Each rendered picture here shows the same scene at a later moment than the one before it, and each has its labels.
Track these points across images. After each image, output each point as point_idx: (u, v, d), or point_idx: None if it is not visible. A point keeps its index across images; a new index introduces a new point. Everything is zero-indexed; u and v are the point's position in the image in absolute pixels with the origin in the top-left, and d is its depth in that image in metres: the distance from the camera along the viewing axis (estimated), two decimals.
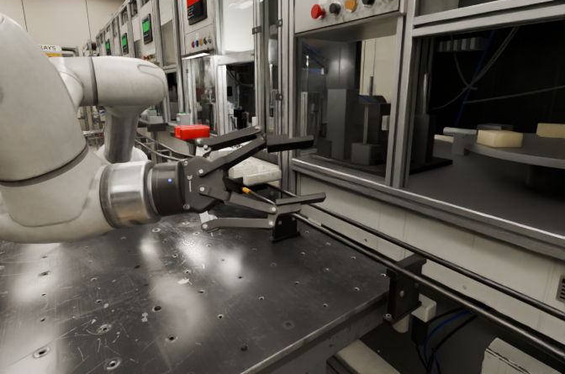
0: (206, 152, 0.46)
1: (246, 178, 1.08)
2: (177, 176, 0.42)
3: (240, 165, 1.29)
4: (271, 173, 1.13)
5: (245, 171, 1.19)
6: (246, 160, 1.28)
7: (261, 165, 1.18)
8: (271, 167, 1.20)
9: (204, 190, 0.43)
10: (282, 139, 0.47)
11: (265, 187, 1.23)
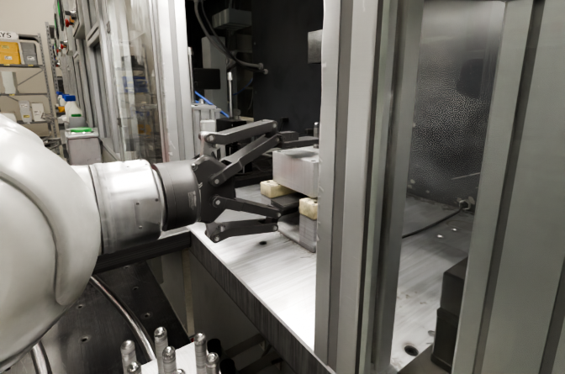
0: (216, 221, 0.40)
1: None
2: None
3: None
4: None
5: None
6: None
7: None
8: None
9: None
10: None
11: None
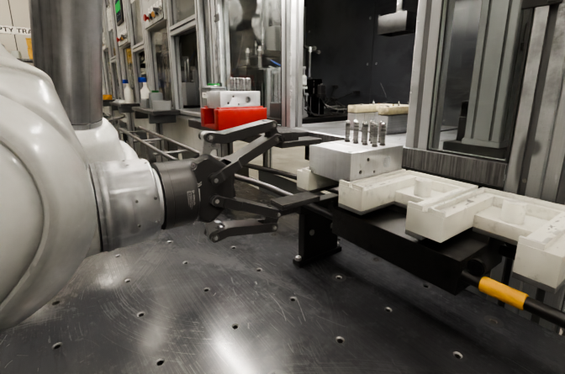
0: (215, 220, 0.40)
1: (554, 263, 0.27)
2: None
3: (404, 192, 0.48)
4: None
5: (463, 218, 0.38)
6: (423, 177, 0.47)
7: (519, 201, 0.37)
8: (537, 204, 0.39)
9: None
10: None
11: (498, 260, 0.42)
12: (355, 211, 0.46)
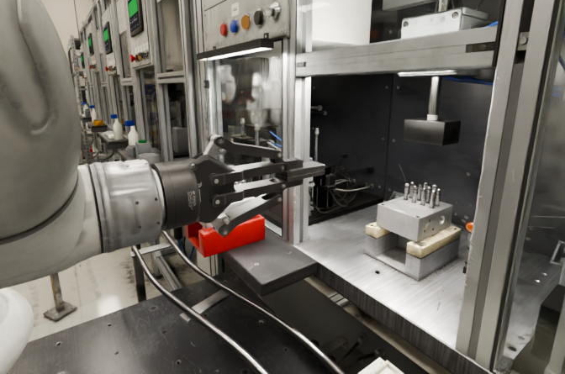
0: (219, 214, 0.40)
1: None
2: None
3: None
4: None
5: None
6: None
7: None
8: None
9: None
10: None
11: None
12: None
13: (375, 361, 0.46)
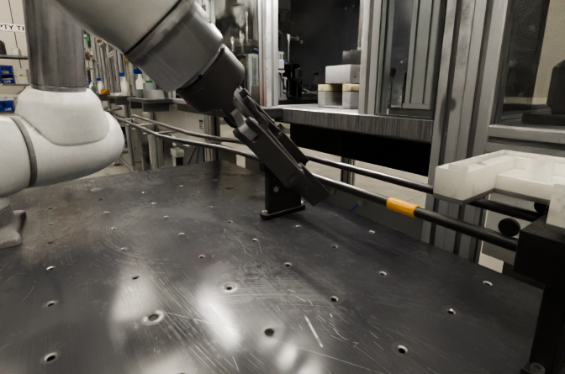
0: None
1: None
2: (198, 111, 0.37)
3: None
4: None
5: None
6: None
7: None
8: None
9: None
10: (299, 187, 0.41)
11: None
12: None
13: None
